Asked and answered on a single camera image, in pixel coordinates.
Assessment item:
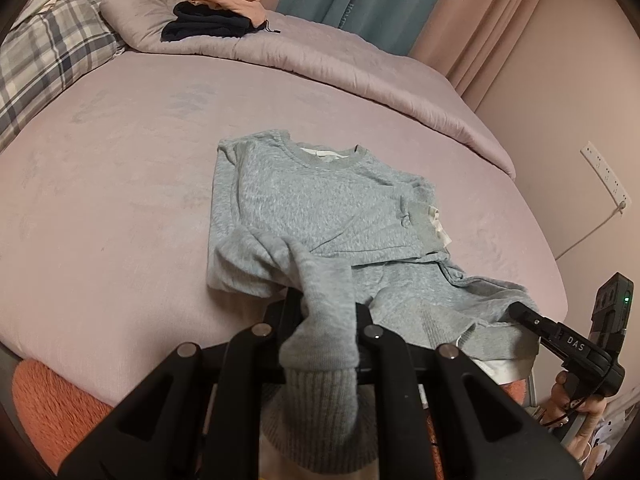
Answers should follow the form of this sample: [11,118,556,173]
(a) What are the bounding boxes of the pink quilt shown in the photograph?
[99,0,517,181]

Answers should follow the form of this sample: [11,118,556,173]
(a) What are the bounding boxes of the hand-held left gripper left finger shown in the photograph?
[60,287,307,480]

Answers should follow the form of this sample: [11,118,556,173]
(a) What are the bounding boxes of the person's right hand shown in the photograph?
[547,370,609,449]

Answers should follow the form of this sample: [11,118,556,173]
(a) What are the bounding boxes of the grey sweater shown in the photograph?
[207,130,542,476]

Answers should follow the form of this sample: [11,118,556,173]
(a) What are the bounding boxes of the folded navy clothes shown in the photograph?
[160,1,254,44]

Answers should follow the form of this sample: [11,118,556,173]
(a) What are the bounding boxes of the orange rug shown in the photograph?
[12,359,117,480]

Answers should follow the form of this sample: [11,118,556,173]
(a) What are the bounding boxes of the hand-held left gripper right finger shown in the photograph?
[354,303,587,480]

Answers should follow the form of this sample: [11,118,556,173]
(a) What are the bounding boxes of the white printed cloth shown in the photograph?
[584,394,640,467]

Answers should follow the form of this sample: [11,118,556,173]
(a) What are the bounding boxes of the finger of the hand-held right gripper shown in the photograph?
[508,300,615,372]

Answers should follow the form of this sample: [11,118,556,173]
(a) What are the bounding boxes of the white wall power strip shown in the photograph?
[579,142,634,217]

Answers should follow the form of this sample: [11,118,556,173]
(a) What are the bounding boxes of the white cable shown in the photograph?
[554,204,627,262]

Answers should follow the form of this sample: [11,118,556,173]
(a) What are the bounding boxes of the teal curtain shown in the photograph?
[274,0,461,56]

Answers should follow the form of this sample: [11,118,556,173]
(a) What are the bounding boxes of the plaid pillow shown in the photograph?
[0,0,127,154]

